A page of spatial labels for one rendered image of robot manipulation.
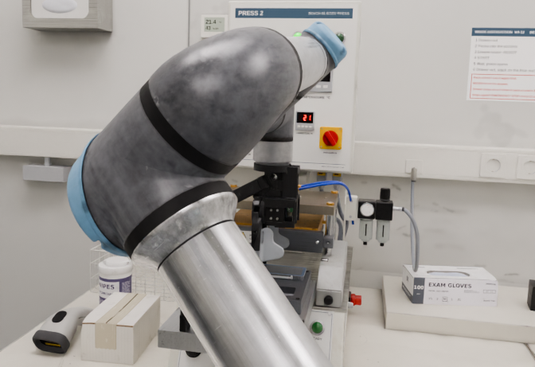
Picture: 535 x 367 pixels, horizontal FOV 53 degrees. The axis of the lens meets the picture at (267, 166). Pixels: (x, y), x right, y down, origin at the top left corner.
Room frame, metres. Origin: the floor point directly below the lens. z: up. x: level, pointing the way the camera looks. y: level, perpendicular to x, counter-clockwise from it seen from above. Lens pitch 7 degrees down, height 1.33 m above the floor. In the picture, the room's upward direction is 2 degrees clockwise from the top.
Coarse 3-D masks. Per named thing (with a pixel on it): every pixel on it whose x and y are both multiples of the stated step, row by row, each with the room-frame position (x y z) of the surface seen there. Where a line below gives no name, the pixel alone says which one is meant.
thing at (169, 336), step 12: (312, 288) 0.99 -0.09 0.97; (312, 300) 0.96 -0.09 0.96; (180, 312) 0.86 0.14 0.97; (168, 324) 0.81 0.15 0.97; (168, 336) 0.79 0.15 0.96; (180, 336) 0.78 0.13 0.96; (192, 336) 0.78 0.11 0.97; (168, 348) 0.79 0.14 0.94; (180, 348) 0.78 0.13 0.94; (192, 348) 0.78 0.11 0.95; (204, 348) 0.77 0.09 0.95
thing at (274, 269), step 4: (264, 264) 1.02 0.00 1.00; (268, 264) 1.02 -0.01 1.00; (272, 264) 1.03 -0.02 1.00; (268, 268) 1.00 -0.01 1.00; (272, 268) 1.00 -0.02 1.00; (276, 268) 1.00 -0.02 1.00; (280, 268) 1.00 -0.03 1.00; (284, 268) 1.00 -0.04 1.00; (288, 268) 1.00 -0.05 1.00; (292, 268) 1.00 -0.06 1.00; (296, 268) 1.01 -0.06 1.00; (300, 268) 1.01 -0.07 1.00; (304, 268) 1.01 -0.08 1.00; (272, 272) 0.98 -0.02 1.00; (276, 272) 0.98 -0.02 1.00; (280, 272) 0.98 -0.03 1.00; (284, 272) 0.98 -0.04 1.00; (288, 272) 0.98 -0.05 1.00; (292, 272) 0.98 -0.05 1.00; (296, 272) 0.98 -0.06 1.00; (300, 272) 0.98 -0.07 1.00; (304, 272) 0.98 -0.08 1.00
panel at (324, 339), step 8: (312, 312) 1.00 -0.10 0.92; (320, 312) 1.00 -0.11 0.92; (328, 312) 0.99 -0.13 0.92; (312, 320) 0.99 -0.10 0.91; (320, 320) 0.99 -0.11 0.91; (328, 320) 0.99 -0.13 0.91; (328, 328) 0.98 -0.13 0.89; (320, 336) 0.98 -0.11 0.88; (328, 336) 0.98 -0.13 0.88; (320, 344) 0.97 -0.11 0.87; (328, 344) 0.97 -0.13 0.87; (184, 352) 1.00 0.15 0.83; (328, 352) 0.96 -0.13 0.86; (184, 360) 0.99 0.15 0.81; (192, 360) 0.99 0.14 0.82; (200, 360) 0.99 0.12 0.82; (208, 360) 0.99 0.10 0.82
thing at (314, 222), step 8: (240, 216) 1.21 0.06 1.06; (248, 216) 1.21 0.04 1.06; (304, 216) 1.23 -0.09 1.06; (312, 216) 1.23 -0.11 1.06; (320, 216) 1.24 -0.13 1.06; (240, 224) 1.14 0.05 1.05; (248, 224) 1.14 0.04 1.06; (296, 224) 1.14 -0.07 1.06; (304, 224) 1.14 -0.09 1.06; (312, 224) 1.15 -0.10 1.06; (320, 224) 1.17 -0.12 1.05
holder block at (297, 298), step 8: (280, 280) 0.96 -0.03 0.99; (288, 280) 0.96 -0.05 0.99; (296, 280) 0.96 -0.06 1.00; (304, 280) 0.96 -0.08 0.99; (280, 288) 0.93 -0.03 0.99; (288, 288) 0.93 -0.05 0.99; (296, 288) 0.92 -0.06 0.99; (304, 288) 0.92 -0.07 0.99; (288, 296) 0.88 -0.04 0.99; (296, 296) 0.88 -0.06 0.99; (304, 296) 0.91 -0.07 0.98; (296, 304) 0.86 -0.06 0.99; (296, 312) 0.86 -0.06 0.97
